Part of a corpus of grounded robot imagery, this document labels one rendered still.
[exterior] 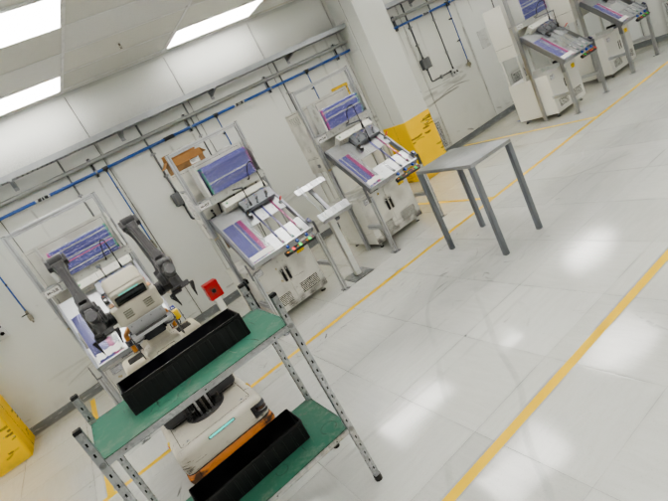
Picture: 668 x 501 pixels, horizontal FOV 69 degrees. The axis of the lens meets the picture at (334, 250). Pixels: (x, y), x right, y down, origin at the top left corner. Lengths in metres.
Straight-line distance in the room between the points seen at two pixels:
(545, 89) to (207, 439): 6.31
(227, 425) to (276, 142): 4.28
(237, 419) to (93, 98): 4.15
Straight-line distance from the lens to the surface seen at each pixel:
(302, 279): 4.90
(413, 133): 7.20
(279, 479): 2.41
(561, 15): 9.04
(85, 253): 4.54
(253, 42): 6.90
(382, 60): 7.16
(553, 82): 7.71
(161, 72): 6.43
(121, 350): 4.21
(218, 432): 3.28
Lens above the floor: 1.72
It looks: 16 degrees down
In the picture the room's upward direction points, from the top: 28 degrees counter-clockwise
